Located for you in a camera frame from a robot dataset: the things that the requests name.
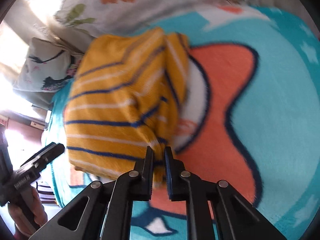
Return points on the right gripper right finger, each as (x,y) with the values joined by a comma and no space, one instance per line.
(214,210)

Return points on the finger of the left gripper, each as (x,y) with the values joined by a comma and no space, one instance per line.
(41,159)

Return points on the white floral leaf pillow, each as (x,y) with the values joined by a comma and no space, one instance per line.
(120,17)

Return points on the beige embroidered curtain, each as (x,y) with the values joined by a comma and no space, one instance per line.
(22,20)

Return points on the yellow striped knit sweater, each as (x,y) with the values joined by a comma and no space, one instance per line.
(126,97)

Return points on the white girl print pillow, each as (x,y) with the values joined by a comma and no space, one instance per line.
(48,67)

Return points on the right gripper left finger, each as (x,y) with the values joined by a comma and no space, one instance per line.
(103,211)

